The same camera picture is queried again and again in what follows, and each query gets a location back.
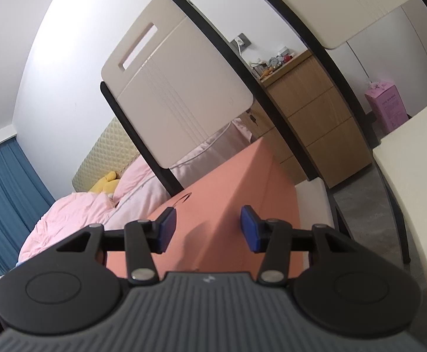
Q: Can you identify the bed with pink sheet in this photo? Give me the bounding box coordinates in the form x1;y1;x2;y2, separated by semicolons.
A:
17;114;255;265

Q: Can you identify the yellow plush toy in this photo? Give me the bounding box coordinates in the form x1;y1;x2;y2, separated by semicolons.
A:
89;171;120;195

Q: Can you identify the pink pillow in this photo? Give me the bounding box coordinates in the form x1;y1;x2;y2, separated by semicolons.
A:
112;156;153;204

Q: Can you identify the salmon pink storage box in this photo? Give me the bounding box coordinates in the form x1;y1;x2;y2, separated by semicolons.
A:
104;136;303;281

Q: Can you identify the pink duvet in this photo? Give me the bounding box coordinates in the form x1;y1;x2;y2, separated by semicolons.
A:
18;192;115;264

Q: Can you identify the wooden drawer cabinet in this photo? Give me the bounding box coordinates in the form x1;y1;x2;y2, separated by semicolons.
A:
262;50;372;188

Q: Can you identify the blue curtain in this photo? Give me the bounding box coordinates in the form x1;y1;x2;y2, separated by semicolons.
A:
0;138;55;276

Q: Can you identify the pink carton box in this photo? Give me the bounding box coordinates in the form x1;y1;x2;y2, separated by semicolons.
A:
364;81;409;134

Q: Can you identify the beige chair, black frame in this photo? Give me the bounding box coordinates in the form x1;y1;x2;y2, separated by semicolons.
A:
99;0;324;199

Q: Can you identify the wall power socket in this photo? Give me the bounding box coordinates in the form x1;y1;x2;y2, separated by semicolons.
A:
230;33;252;54

